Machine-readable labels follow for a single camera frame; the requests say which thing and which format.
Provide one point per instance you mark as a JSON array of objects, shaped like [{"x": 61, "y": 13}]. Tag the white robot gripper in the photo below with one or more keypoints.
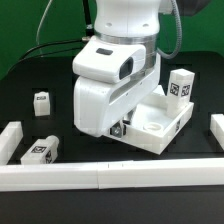
[{"x": 98, "y": 106}]

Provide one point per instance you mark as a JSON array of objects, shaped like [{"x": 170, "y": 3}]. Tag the white square table top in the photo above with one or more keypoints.
[{"x": 151, "y": 129}]

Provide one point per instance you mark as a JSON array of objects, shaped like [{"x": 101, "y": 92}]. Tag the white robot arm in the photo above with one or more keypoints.
[{"x": 130, "y": 22}]

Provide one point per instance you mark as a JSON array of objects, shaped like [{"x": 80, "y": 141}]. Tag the white front fence bar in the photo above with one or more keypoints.
[{"x": 105, "y": 175}]

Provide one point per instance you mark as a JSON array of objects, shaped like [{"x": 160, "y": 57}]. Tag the white fence bar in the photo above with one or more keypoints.
[
  {"x": 105, "y": 175},
  {"x": 217, "y": 128},
  {"x": 9, "y": 140}
]

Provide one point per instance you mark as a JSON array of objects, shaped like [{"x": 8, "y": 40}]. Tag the white right fence bar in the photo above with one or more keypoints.
[{"x": 217, "y": 128}]

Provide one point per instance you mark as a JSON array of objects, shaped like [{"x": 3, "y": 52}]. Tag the white left fence bar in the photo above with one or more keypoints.
[{"x": 9, "y": 140}]

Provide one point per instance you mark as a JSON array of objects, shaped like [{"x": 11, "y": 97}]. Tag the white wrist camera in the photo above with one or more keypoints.
[{"x": 107, "y": 62}]

